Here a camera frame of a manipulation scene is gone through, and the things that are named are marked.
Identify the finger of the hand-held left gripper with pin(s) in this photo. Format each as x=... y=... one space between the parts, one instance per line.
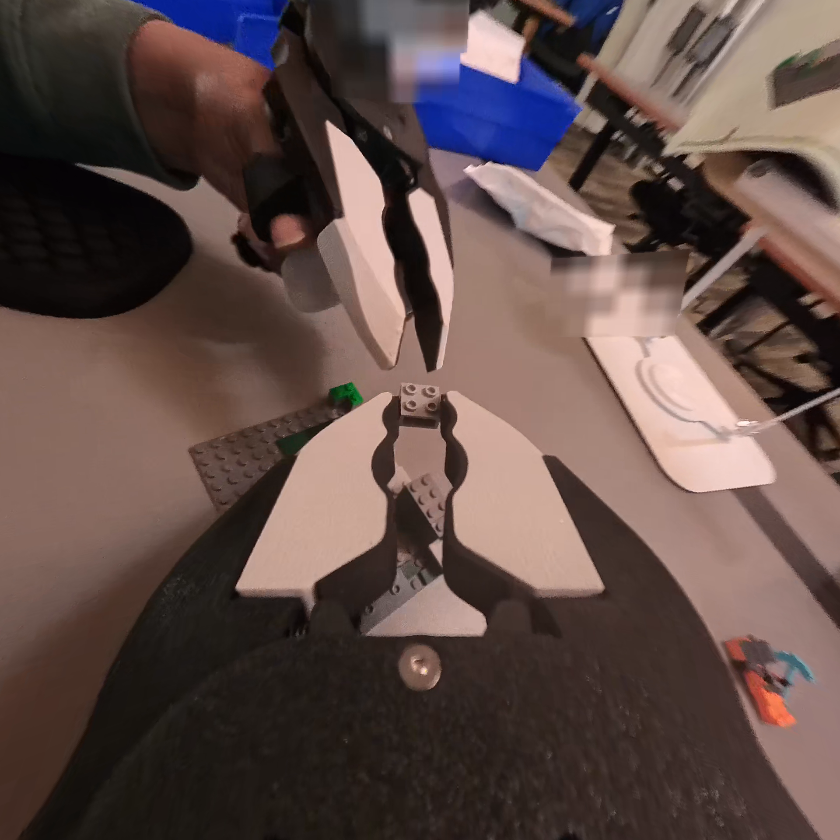
x=358 y=243
x=436 y=275

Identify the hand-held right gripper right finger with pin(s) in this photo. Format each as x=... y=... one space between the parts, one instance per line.
x=525 y=518

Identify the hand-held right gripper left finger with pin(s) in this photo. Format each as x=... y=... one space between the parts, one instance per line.
x=315 y=518

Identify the grey baseplate brick build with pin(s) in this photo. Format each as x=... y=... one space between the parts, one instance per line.
x=249 y=453

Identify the small grey brick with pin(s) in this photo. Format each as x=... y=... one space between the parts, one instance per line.
x=420 y=400

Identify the pale green instruction booklet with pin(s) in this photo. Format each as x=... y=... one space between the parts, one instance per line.
x=741 y=98

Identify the person's left forearm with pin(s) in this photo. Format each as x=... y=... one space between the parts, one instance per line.
x=59 y=79

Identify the grey desk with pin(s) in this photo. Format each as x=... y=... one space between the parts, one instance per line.
x=131 y=407

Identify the wooden background desk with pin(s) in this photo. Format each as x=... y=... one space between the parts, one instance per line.
x=630 y=92

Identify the person's left hand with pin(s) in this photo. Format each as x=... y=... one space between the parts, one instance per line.
x=197 y=105

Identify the blue plastic bin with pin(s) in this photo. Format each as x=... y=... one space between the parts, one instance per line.
x=256 y=39
x=499 y=118

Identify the white printed paper bag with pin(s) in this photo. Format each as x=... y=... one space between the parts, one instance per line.
x=544 y=210

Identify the white and wood book stand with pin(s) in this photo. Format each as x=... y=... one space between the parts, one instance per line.
x=689 y=446

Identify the white crumpled paper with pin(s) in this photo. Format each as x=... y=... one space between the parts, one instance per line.
x=492 y=46

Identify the black padded armrest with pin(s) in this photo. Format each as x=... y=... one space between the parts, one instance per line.
x=79 y=243

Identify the orange toy brick figure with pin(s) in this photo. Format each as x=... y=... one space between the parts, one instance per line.
x=764 y=682

